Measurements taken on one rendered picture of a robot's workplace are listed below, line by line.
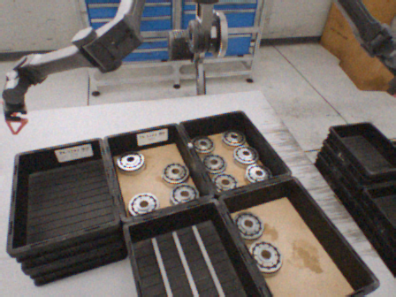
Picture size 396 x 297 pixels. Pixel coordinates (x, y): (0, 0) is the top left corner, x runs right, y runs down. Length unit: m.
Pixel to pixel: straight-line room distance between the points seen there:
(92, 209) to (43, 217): 0.15
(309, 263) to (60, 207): 0.83
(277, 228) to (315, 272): 0.17
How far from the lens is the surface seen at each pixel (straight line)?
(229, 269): 0.94
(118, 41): 0.78
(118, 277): 1.08
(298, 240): 1.04
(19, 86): 1.06
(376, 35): 1.08
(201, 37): 1.36
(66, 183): 1.18
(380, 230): 1.82
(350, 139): 2.11
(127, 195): 1.08
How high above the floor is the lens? 1.68
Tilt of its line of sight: 43 degrees down
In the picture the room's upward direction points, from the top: 4 degrees clockwise
